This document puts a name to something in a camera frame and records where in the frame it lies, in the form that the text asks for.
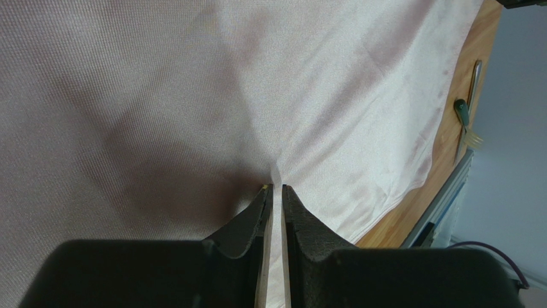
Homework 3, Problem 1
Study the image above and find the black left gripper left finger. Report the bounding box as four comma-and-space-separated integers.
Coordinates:
203, 184, 273, 307

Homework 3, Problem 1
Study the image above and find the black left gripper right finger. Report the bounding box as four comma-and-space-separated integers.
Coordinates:
282, 185, 357, 307

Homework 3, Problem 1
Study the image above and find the pink cloth napkin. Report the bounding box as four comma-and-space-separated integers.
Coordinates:
1, 1, 481, 307

